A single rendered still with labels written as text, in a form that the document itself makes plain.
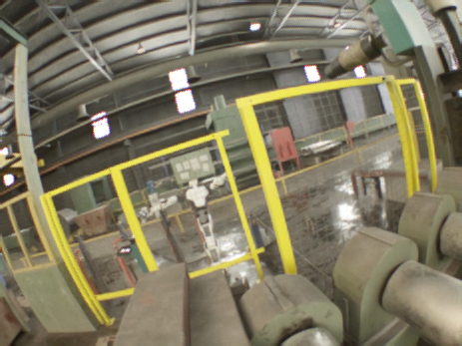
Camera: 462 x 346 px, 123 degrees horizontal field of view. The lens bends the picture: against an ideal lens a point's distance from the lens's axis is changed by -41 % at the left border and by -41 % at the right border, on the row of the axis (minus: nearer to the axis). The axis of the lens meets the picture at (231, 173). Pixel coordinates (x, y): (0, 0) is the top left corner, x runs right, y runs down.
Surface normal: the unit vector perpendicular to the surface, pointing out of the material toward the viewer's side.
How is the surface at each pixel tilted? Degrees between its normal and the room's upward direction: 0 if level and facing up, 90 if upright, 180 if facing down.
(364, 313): 90
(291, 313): 90
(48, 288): 90
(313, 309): 90
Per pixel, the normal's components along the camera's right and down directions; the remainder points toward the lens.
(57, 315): 0.18, 0.05
